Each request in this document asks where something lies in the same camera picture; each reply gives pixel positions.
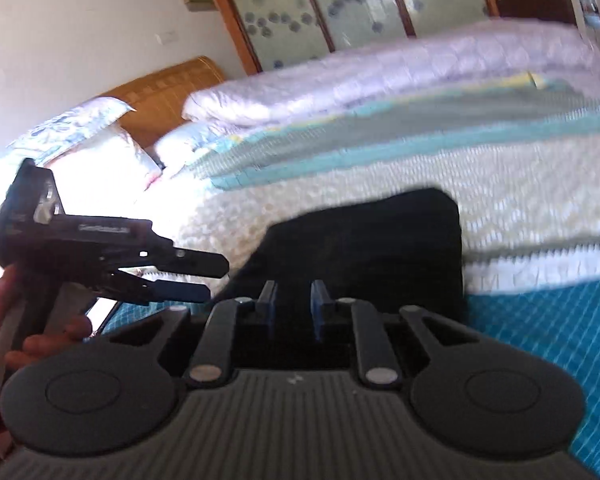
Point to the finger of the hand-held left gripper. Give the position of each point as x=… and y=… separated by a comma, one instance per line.
x=185, y=291
x=205, y=262

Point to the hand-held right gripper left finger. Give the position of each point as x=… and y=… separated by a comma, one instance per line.
x=271, y=310

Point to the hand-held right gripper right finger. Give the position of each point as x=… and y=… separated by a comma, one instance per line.
x=318, y=310

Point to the black pants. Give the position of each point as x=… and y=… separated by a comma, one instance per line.
x=380, y=250

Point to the person's left hand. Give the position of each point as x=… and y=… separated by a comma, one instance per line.
x=45, y=342

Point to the floral white pillow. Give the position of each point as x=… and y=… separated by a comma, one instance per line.
x=110, y=165
x=65, y=125

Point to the wooden headboard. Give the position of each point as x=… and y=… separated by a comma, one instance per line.
x=165, y=95

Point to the white blanket with green stripes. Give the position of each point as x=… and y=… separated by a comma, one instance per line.
x=430, y=160

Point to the teal striped blanket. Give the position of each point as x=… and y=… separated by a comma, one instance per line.
x=545, y=330

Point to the lavender quilt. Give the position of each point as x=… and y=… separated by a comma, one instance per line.
x=390, y=70

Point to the frosted glass wardrobe doors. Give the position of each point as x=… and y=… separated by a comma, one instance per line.
x=360, y=0

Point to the white wall socket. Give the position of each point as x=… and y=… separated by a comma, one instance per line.
x=166, y=37

